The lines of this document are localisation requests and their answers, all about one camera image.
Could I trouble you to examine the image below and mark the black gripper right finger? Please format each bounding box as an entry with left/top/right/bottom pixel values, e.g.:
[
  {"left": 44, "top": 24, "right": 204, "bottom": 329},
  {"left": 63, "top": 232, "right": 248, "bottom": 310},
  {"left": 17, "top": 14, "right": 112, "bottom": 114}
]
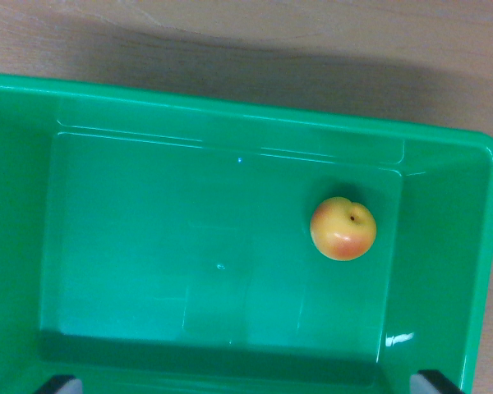
[{"left": 409, "top": 369, "right": 466, "bottom": 394}]

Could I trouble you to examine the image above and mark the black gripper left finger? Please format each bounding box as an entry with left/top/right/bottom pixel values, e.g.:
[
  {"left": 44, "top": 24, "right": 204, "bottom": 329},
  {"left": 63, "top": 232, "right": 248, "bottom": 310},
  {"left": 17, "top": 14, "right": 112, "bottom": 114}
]
[{"left": 34, "top": 374, "right": 84, "bottom": 394}]

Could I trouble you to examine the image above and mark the yellow orange peach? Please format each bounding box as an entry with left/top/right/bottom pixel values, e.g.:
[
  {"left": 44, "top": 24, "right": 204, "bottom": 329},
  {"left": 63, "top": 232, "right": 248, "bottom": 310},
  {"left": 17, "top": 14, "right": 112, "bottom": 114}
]
[{"left": 310, "top": 196, "right": 378, "bottom": 262}]

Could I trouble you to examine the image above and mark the green plastic bin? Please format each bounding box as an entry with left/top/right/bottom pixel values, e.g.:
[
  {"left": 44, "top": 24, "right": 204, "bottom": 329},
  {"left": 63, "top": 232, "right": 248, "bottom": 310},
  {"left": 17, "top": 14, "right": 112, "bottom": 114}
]
[{"left": 0, "top": 72, "right": 493, "bottom": 394}]

